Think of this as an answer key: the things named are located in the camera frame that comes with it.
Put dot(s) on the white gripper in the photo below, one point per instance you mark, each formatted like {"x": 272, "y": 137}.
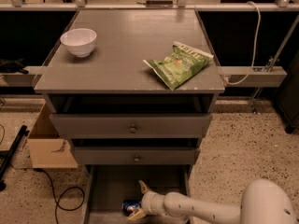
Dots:
{"x": 149, "y": 202}

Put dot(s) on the blue pepsi can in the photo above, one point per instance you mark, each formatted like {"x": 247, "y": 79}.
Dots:
{"x": 129, "y": 206}

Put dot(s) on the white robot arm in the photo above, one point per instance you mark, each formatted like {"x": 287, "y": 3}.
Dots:
{"x": 262, "y": 202}

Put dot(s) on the grey bottom drawer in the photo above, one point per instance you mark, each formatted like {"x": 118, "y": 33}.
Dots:
{"x": 109, "y": 186}

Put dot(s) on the grey drawer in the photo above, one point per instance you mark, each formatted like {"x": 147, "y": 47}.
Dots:
{"x": 109, "y": 186}
{"x": 138, "y": 156}
{"x": 88, "y": 126}

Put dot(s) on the grey middle drawer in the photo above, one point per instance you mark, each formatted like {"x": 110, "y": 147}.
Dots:
{"x": 138, "y": 156}

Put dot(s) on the grey top drawer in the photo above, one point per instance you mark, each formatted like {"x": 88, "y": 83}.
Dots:
{"x": 88, "y": 126}

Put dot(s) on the grey drawer cabinet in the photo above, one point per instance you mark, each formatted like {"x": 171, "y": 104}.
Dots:
{"x": 114, "y": 80}

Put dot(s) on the brown cardboard box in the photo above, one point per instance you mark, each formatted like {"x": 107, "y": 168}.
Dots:
{"x": 48, "y": 150}

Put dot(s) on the black stand leg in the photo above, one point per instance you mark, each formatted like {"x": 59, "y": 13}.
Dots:
{"x": 7, "y": 155}

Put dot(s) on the green chip bag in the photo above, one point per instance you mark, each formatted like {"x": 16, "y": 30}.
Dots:
{"x": 181, "y": 65}

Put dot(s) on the white ceramic bowl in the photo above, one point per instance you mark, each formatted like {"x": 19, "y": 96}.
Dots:
{"x": 80, "y": 42}

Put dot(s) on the grey metal rail frame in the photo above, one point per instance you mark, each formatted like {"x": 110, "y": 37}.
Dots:
{"x": 149, "y": 6}

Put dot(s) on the black object on rail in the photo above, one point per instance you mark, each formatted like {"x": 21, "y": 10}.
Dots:
{"x": 12, "y": 66}

